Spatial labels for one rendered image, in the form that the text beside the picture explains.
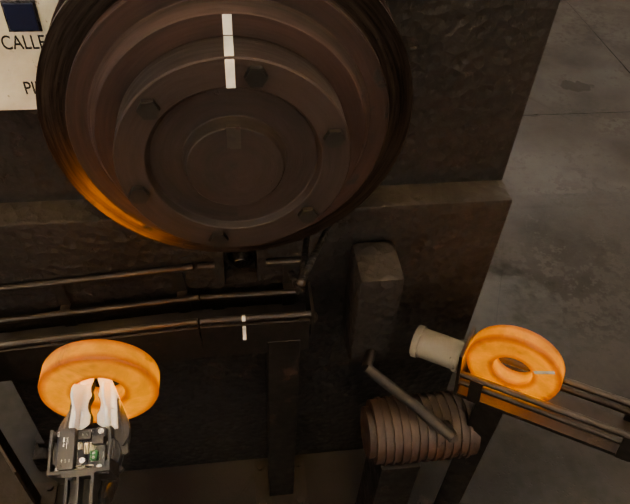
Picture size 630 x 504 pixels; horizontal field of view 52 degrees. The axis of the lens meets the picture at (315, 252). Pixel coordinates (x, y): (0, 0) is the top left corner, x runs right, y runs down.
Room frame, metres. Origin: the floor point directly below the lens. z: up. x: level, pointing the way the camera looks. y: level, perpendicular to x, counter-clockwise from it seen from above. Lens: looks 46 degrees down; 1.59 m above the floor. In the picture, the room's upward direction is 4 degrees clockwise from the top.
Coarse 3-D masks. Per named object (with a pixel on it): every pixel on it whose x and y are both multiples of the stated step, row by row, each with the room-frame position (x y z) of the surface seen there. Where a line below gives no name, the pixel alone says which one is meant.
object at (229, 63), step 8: (224, 16) 0.65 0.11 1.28; (224, 24) 0.65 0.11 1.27; (224, 32) 0.65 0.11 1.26; (224, 40) 0.64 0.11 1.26; (232, 40) 0.64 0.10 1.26; (224, 48) 0.62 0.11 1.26; (232, 48) 0.62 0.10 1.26; (232, 64) 0.60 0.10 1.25; (232, 72) 0.60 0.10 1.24; (232, 80) 0.60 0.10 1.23
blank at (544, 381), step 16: (480, 336) 0.66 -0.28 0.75; (496, 336) 0.64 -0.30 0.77; (512, 336) 0.63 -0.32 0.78; (528, 336) 0.63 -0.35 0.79; (480, 352) 0.64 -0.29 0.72; (496, 352) 0.63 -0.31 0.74; (512, 352) 0.62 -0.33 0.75; (528, 352) 0.61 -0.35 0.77; (544, 352) 0.61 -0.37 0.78; (480, 368) 0.64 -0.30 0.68; (496, 368) 0.64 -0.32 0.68; (544, 368) 0.60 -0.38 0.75; (560, 368) 0.60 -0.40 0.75; (512, 384) 0.62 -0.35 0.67; (528, 384) 0.61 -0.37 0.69; (544, 384) 0.60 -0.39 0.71; (560, 384) 0.59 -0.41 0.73; (544, 400) 0.59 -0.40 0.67
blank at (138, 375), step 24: (48, 360) 0.47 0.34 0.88; (72, 360) 0.46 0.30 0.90; (96, 360) 0.46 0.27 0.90; (120, 360) 0.47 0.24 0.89; (144, 360) 0.49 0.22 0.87; (48, 384) 0.45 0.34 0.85; (72, 384) 0.46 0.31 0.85; (120, 384) 0.47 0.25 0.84; (144, 384) 0.47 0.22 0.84; (96, 408) 0.46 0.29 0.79; (144, 408) 0.47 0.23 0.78
